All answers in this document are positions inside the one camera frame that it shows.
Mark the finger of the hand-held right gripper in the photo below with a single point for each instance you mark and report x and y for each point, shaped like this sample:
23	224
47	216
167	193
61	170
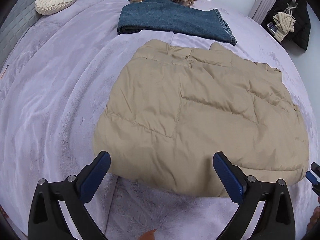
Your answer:
311	178
316	167

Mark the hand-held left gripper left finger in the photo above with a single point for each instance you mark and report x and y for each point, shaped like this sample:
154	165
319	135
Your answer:
96	177

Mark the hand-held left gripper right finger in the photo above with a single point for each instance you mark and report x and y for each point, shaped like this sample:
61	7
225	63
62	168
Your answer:
227	177

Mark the khaki puffer jacket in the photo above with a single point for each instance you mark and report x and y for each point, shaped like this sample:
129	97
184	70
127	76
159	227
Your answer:
187	110

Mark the person's orange patterned clothing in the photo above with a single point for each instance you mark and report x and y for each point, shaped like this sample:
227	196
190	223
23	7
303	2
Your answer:
314	217

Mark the black hanging coat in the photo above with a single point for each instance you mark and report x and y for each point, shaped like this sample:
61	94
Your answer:
300	25

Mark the beige hanging puffer vest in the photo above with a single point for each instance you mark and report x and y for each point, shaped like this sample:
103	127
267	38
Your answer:
283	22

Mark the folded blue jeans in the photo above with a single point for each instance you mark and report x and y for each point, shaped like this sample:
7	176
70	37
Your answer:
170	17

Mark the grey quilted headboard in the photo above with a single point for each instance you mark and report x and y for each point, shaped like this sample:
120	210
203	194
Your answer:
15	27

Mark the grey curtain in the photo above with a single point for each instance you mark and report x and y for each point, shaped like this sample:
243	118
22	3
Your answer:
265	0

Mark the round cream pillow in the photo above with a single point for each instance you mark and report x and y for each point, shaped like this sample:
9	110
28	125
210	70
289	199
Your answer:
55	0

